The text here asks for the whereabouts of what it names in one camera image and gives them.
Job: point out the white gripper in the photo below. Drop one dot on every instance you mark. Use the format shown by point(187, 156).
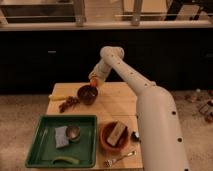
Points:
point(102, 71)

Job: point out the orange apple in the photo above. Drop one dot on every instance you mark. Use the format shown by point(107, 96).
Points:
point(94, 82)

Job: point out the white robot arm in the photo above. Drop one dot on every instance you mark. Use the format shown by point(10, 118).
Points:
point(162, 142)

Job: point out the purple bowl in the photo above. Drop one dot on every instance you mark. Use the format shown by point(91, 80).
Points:
point(87, 94)

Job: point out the orange bowl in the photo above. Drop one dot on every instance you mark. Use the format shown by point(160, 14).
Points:
point(105, 131)

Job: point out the wooden table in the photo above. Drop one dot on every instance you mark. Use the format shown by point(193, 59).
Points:
point(115, 102)

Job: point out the bunch of red grapes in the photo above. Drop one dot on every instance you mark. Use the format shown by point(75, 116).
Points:
point(69, 102)

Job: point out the yellow banana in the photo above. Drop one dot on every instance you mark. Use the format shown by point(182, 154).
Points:
point(57, 97)

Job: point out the small metal cup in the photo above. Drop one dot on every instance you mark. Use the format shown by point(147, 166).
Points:
point(73, 133)

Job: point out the wooden block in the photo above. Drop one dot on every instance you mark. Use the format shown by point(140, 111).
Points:
point(116, 133)

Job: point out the blue sponge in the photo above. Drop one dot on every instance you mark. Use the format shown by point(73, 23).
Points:
point(60, 137)

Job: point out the silver fork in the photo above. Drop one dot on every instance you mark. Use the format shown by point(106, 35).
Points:
point(110, 162)

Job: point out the green pepper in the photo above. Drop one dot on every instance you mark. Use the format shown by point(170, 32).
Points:
point(66, 159)

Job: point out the green plastic tray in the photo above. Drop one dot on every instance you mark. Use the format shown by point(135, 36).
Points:
point(43, 148)

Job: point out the white handled brush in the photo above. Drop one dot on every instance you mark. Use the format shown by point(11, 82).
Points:
point(135, 136)

